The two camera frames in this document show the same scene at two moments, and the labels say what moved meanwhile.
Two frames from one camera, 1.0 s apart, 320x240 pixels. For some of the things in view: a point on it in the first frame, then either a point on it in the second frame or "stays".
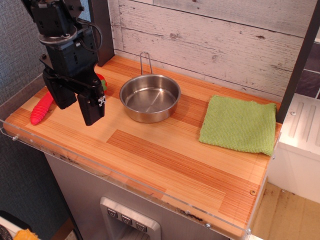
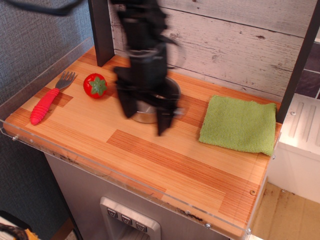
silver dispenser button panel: [122, 222] stays
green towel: [240, 125] stays
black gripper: [76, 61] → [146, 72]
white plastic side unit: [295, 164] stays
